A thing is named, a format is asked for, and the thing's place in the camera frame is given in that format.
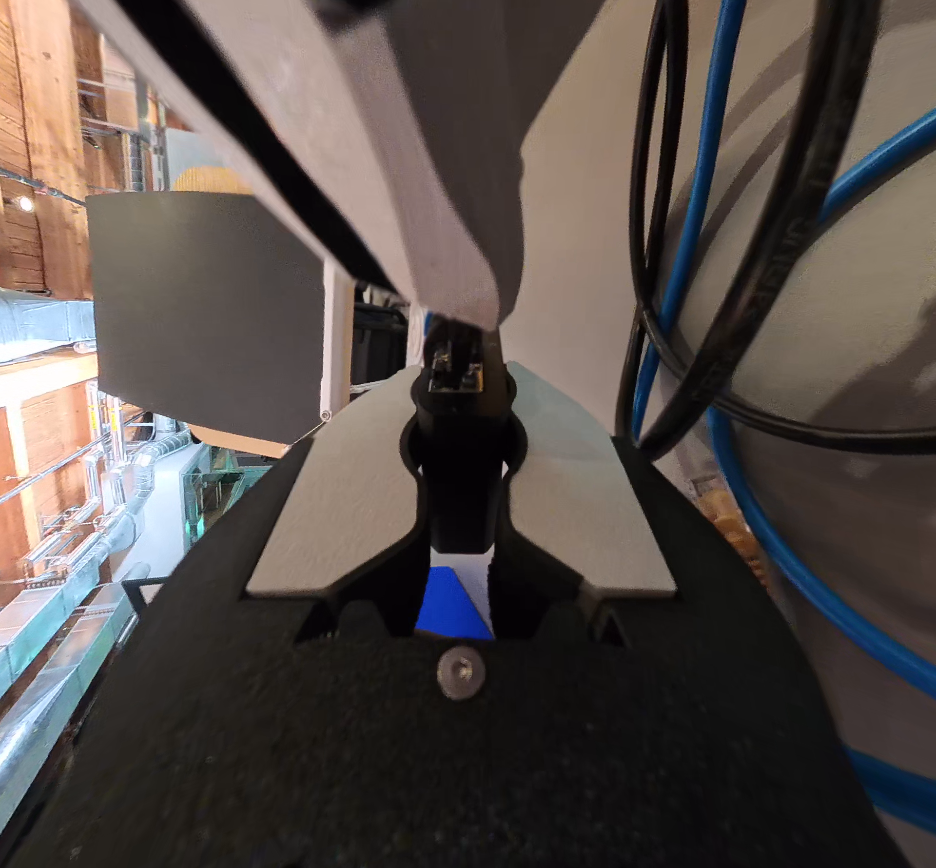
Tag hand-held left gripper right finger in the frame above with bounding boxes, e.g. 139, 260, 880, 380
488, 360, 679, 638

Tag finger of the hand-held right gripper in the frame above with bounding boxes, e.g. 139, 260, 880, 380
0, 0, 401, 295
124, 0, 644, 334

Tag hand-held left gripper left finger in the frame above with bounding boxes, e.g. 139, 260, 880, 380
245, 368, 430, 638

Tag black ethernet adapter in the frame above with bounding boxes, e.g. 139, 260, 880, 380
411, 340, 518, 556

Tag blue plastic bin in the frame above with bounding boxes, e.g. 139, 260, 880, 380
415, 567, 494, 641

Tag blue ethernet cable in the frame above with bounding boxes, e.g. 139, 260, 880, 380
630, 0, 936, 834

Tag black ethernet cable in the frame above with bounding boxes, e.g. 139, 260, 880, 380
426, 0, 936, 463

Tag silver ribbed ventilation duct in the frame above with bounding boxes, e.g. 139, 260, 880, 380
0, 289, 98, 364

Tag silver rectangular ventilation duct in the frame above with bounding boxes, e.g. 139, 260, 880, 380
0, 575, 140, 810

